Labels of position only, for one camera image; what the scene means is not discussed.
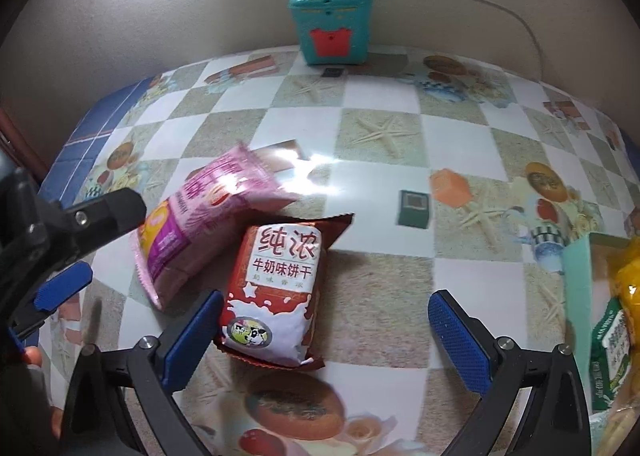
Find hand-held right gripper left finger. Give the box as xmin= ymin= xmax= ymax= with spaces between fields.
xmin=59 ymin=287 xmax=224 ymax=456

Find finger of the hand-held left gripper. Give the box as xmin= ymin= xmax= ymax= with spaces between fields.
xmin=10 ymin=260 xmax=94 ymax=332
xmin=62 ymin=186 xmax=147 ymax=257

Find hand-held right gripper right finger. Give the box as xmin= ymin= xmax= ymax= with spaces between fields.
xmin=428 ymin=290 xmax=593 ymax=456

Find pink snack packet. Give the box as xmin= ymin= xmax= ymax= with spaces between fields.
xmin=131 ymin=141 xmax=301 ymax=312

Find brown red milk biscuit packet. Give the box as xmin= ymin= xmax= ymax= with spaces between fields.
xmin=212 ymin=213 xmax=355 ymax=371

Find teal cardboard box tray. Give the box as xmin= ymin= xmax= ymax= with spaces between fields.
xmin=562 ymin=231 xmax=640 ymax=456

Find green white biscuit packet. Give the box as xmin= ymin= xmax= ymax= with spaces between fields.
xmin=590 ymin=296 xmax=633 ymax=412

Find yellow transparent snack packet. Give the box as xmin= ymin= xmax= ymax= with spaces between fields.
xmin=607 ymin=236 xmax=640 ymax=317

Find person's left hand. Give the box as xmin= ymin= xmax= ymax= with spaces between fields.
xmin=22 ymin=345 xmax=63 ymax=442

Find dark wooden furniture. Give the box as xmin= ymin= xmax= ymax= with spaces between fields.
xmin=0 ymin=106 xmax=51 ymax=182

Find checkered printed tablecloth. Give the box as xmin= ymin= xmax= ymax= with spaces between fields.
xmin=37 ymin=49 xmax=640 ymax=456

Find teal toy box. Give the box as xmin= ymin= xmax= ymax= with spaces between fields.
xmin=287 ymin=0 xmax=373 ymax=67

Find white power cable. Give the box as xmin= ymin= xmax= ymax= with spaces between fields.
xmin=405 ymin=0 xmax=546 ymax=82

